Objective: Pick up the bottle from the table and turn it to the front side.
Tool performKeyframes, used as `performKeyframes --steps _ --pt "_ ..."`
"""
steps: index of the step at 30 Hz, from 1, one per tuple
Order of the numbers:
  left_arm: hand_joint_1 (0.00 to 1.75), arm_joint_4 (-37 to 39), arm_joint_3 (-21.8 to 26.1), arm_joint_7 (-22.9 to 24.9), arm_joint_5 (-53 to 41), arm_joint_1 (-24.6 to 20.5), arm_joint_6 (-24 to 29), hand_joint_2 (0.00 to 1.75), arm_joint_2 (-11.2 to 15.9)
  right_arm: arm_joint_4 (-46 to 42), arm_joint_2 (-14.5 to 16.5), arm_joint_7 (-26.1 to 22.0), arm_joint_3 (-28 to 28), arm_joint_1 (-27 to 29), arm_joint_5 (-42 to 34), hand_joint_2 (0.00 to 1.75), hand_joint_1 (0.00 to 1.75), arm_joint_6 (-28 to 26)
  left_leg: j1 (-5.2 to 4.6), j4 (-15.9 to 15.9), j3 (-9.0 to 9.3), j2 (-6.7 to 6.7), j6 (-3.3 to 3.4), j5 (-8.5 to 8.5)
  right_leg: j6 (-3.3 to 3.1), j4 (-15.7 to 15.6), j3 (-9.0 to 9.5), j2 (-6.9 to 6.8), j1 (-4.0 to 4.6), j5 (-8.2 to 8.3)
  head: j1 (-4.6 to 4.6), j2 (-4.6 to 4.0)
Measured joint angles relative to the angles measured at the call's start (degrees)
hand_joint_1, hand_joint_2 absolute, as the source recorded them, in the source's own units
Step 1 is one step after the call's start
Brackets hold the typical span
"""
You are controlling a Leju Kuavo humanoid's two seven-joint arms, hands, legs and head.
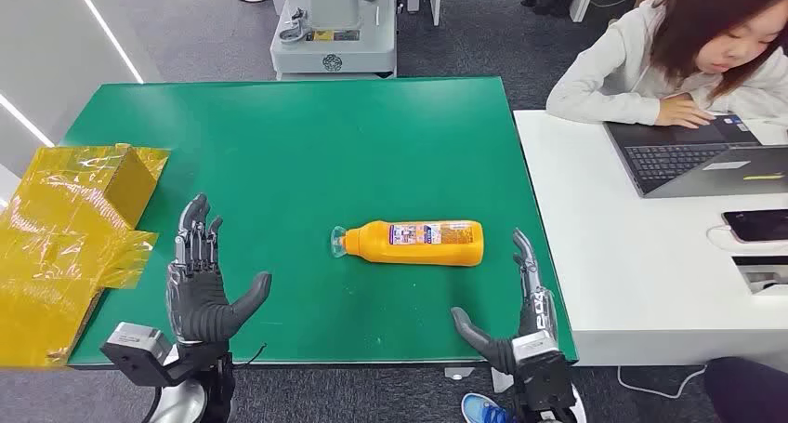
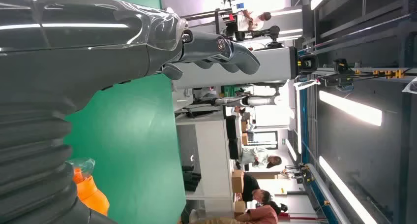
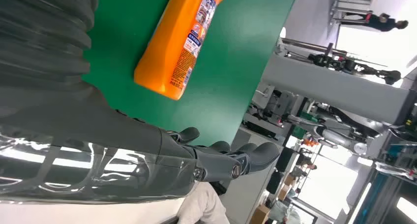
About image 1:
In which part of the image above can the dark seat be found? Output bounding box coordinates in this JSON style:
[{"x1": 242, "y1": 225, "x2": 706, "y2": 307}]
[{"x1": 703, "y1": 356, "x2": 788, "y2": 423}]

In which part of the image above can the black smartphone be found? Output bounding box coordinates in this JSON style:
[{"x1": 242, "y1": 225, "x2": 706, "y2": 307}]
[{"x1": 721, "y1": 208, "x2": 788, "y2": 244}]

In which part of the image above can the white desk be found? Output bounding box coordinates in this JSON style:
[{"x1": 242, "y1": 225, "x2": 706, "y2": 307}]
[{"x1": 514, "y1": 109, "x2": 788, "y2": 372}]

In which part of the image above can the white desk device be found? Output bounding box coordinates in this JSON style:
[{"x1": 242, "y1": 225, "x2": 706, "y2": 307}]
[{"x1": 732, "y1": 255, "x2": 788, "y2": 297}]

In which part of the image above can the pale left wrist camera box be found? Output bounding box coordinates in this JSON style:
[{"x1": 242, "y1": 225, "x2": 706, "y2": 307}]
[{"x1": 99, "y1": 322, "x2": 175, "y2": 389}]

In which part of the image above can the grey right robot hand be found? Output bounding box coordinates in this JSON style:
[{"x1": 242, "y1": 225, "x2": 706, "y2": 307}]
[{"x1": 450, "y1": 228, "x2": 559, "y2": 376}]

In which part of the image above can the person's hand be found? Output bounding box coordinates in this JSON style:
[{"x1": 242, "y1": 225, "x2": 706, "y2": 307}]
[{"x1": 655, "y1": 93, "x2": 717, "y2": 130}]

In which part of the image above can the green table mat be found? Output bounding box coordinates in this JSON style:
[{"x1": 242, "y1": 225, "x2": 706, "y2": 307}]
[{"x1": 64, "y1": 76, "x2": 580, "y2": 367}]

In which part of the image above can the person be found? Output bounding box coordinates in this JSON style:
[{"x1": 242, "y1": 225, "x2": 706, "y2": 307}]
[{"x1": 545, "y1": 0, "x2": 788, "y2": 130}]

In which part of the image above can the white machine stand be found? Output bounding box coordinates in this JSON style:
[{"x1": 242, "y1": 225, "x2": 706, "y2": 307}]
[{"x1": 269, "y1": 0, "x2": 399, "y2": 81}]

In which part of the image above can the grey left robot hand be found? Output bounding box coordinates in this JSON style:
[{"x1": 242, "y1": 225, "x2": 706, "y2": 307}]
[{"x1": 164, "y1": 193, "x2": 273, "y2": 348}]

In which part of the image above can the yellow film wrapped cardboard box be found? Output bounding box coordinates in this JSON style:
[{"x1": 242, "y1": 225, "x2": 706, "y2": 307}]
[{"x1": 0, "y1": 142, "x2": 171, "y2": 370}]

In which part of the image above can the dark grey laptop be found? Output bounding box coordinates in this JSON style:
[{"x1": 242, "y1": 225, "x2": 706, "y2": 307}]
[{"x1": 603, "y1": 112, "x2": 788, "y2": 200}]

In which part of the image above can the white floor cable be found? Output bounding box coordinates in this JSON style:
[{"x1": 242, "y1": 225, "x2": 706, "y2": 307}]
[{"x1": 617, "y1": 364, "x2": 708, "y2": 401}]

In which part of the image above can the white phone charging cable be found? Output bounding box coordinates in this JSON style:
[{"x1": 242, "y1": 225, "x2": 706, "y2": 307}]
[{"x1": 706, "y1": 224, "x2": 740, "y2": 253}]

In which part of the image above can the thin black wire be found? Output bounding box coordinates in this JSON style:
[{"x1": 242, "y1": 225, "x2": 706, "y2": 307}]
[{"x1": 233, "y1": 344, "x2": 269, "y2": 370}]

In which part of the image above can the blue shoe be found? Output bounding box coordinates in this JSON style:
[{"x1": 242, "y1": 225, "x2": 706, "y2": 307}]
[{"x1": 461, "y1": 392, "x2": 519, "y2": 423}]

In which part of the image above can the orange bottle with clear cap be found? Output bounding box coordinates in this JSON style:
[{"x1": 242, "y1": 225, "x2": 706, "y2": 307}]
[{"x1": 330, "y1": 219, "x2": 485, "y2": 268}]

